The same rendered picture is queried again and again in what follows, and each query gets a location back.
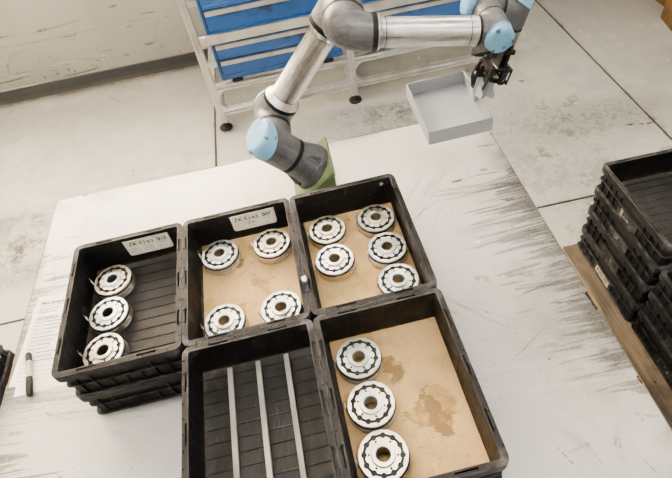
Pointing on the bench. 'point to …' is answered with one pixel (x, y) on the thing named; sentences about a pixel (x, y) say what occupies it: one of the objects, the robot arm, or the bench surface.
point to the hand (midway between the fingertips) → (476, 97)
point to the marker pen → (28, 374)
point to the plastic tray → (448, 108)
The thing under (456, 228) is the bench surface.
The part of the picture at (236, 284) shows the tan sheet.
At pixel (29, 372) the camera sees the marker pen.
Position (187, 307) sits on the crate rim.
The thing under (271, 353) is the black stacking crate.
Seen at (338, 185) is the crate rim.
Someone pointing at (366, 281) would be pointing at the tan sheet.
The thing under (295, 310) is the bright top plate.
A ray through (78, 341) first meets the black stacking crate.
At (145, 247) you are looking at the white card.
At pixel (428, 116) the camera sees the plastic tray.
